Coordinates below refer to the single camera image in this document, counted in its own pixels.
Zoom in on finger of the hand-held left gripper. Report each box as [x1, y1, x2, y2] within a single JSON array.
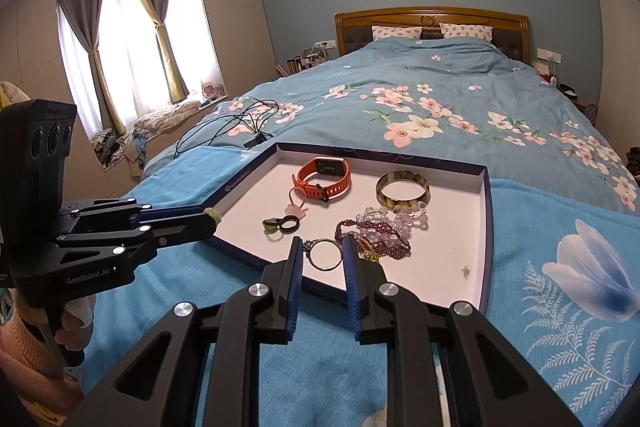
[[57, 207, 218, 265], [60, 198, 208, 224]]

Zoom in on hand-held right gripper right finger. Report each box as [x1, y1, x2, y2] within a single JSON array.
[[341, 234, 548, 427]]

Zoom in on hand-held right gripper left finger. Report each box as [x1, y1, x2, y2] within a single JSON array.
[[65, 237, 306, 427]]

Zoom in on silver ring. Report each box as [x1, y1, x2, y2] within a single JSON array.
[[302, 238, 346, 272]]

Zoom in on dark red bead bracelet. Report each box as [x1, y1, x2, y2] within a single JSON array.
[[334, 218, 412, 260]]

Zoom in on black ring with green bead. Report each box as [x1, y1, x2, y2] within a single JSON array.
[[261, 216, 299, 236]]

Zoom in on pink pendant with cord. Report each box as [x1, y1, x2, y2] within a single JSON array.
[[287, 186, 310, 219]]

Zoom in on clear pink crystal bracelet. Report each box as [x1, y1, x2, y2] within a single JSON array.
[[356, 199, 430, 240]]

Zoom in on dark blue box tray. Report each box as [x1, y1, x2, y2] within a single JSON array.
[[202, 142, 496, 313]]

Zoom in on person's left forearm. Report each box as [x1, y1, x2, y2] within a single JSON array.
[[0, 302, 83, 418]]

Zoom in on person's left hand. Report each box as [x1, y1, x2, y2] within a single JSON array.
[[50, 294, 97, 350]]

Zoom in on pile of mixed clothes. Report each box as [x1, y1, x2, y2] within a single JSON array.
[[90, 127, 151, 170]]

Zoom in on amber bangle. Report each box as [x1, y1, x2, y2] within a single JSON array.
[[375, 170, 431, 210]]

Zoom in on orange smartwatch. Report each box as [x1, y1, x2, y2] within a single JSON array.
[[291, 157, 352, 204]]

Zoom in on folded quilted cloth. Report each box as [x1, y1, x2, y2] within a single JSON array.
[[135, 101, 201, 130]]

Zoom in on white sheer curtain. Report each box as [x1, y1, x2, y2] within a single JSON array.
[[62, 0, 223, 132]]

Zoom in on light blue flower blanket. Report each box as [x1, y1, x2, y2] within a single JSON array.
[[82, 149, 640, 427]]

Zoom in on bedside cosmetics clutter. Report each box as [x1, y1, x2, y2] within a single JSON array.
[[277, 52, 326, 75]]

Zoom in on blue floral duvet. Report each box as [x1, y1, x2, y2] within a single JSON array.
[[142, 38, 631, 212]]

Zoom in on dotted white pillow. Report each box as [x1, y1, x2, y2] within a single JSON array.
[[439, 23, 495, 42], [371, 25, 425, 42]]

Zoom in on wooden headboard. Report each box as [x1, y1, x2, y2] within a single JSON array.
[[334, 7, 531, 60]]

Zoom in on black cable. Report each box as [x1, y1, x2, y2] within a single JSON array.
[[174, 97, 281, 160]]

